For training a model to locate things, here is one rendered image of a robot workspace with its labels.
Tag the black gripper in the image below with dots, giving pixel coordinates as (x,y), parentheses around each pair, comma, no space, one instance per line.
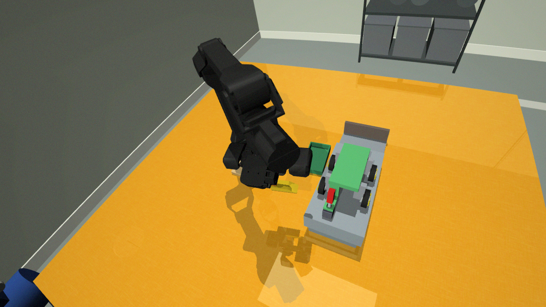
(235,152)

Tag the red-headed pin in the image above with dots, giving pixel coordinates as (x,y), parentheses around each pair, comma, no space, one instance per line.
(330,196)

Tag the green tray floor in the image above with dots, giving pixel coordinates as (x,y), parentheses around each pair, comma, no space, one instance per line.
(318,158)

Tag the grey ramp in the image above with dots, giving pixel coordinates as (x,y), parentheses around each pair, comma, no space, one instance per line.
(348,222)

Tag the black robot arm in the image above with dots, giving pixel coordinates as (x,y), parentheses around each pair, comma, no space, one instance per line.
(242,90)

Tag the green four-wheeled trolley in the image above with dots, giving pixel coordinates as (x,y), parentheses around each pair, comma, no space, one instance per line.
(348,167)

